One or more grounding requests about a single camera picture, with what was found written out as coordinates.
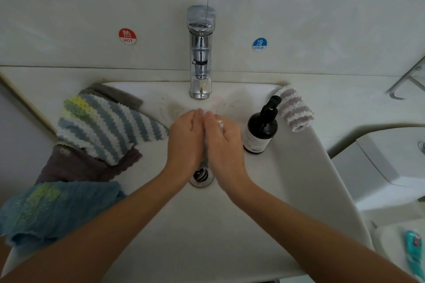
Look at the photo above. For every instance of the person's left forearm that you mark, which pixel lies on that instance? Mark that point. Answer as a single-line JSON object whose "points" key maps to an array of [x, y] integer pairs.
{"points": [[86, 239]]}

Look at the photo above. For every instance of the chrome flush button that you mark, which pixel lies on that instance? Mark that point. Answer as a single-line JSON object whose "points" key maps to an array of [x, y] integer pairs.
{"points": [[422, 147]]}

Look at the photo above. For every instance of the white toilet lid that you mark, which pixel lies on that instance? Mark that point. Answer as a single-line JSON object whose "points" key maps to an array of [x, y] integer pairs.
{"points": [[395, 246]]}

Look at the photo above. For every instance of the white toilet tank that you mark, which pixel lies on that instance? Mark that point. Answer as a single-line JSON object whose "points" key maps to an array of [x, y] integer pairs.
{"points": [[388, 167]]}

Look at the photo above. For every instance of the blue stained cloth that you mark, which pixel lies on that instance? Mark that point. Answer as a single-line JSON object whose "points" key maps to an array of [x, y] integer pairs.
{"points": [[60, 210]]}

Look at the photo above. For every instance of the chrome faucet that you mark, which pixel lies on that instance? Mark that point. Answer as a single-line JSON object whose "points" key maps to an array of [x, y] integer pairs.
{"points": [[200, 47]]}

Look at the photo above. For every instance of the metal wall shelf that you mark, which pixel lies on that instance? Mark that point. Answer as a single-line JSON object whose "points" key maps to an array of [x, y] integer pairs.
{"points": [[405, 80]]}

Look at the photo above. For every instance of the blue round sticker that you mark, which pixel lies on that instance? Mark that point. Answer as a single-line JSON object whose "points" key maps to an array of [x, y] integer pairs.
{"points": [[260, 44]]}

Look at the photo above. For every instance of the person's left hand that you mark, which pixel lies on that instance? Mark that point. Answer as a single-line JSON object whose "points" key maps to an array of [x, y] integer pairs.
{"points": [[184, 147]]}

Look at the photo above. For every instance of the brown cloth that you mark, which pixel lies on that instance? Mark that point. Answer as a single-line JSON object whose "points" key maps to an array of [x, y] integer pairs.
{"points": [[79, 168]]}

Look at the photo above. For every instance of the white ceramic sink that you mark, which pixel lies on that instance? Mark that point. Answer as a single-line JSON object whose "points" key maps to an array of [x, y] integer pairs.
{"points": [[219, 239]]}

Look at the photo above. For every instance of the person's right forearm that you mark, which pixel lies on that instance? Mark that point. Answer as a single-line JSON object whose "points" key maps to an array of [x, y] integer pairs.
{"points": [[325, 239]]}

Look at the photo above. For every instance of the metal sink drain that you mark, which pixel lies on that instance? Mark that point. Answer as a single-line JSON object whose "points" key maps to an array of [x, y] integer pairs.
{"points": [[201, 177]]}

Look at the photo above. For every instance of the pink white striped cloth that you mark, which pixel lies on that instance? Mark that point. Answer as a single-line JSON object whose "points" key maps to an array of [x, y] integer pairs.
{"points": [[295, 108]]}

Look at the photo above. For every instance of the red round sticker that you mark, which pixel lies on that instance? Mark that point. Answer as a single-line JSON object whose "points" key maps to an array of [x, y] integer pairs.
{"points": [[127, 36]]}

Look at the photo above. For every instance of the black pump soap bottle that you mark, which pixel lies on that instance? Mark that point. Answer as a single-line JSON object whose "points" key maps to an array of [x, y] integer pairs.
{"points": [[260, 135]]}

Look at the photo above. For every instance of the person's right hand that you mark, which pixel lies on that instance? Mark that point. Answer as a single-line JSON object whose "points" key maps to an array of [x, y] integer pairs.
{"points": [[226, 153]]}

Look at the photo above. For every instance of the teal tube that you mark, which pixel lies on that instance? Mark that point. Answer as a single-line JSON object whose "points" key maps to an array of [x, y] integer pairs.
{"points": [[414, 254]]}

